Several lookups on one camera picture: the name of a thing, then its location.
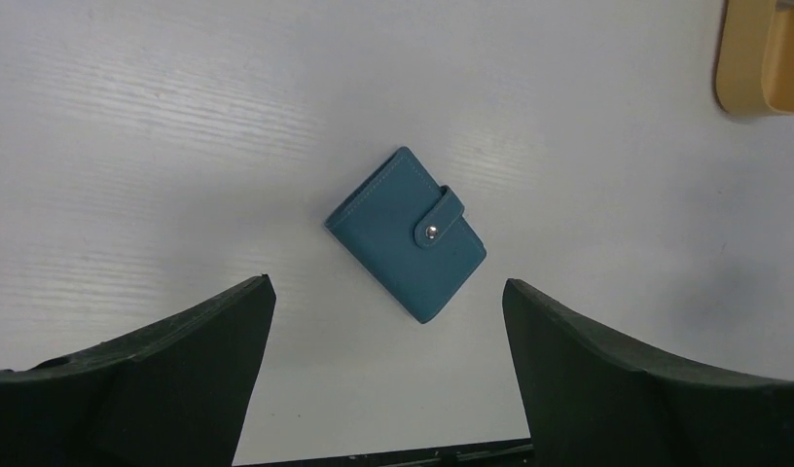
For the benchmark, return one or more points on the yellow oval tray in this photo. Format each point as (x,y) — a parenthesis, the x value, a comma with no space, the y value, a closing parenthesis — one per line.
(754,73)

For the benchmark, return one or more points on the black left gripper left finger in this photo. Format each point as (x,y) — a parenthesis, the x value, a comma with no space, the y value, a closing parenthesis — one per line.
(172,393)

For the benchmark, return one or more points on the blue leather card holder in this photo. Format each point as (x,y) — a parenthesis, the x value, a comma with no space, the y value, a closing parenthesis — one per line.
(410,234)

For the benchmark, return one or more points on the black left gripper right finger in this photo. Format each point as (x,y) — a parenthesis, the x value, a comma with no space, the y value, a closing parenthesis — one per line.
(593,396)

